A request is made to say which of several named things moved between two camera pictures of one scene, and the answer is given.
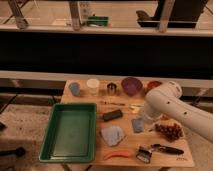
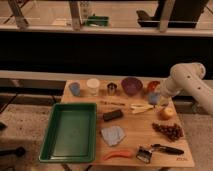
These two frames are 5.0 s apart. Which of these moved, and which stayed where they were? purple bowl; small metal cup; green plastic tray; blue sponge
Moved: blue sponge
Stayed: green plastic tray; purple bowl; small metal cup
